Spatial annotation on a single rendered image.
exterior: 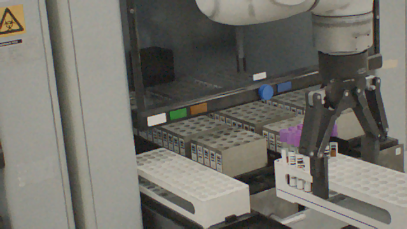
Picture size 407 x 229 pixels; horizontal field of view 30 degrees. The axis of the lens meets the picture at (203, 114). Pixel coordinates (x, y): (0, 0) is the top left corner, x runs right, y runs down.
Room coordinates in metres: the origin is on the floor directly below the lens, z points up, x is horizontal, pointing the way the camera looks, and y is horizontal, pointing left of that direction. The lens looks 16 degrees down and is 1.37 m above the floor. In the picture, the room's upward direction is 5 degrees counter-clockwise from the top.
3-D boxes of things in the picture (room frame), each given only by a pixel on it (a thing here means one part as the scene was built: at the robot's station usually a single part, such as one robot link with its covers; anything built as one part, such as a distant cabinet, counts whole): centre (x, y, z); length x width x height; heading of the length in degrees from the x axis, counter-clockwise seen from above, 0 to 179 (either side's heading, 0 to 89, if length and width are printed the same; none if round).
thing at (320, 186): (1.12, -0.17, 0.93); 0.03 x 0.01 x 0.07; 32
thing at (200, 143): (1.51, -0.03, 0.85); 0.12 x 0.02 x 0.06; 123
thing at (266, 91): (1.46, -0.12, 0.98); 0.03 x 0.01 x 0.03; 123
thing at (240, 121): (1.65, -0.12, 0.85); 0.12 x 0.02 x 0.06; 122
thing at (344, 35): (1.15, -0.22, 1.15); 0.09 x 0.09 x 0.06
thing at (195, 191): (1.36, 0.05, 0.83); 0.30 x 0.10 x 0.06; 33
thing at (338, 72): (1.15, -0.22, 1.07); 0.08 x 0.07 x 0.09; 122
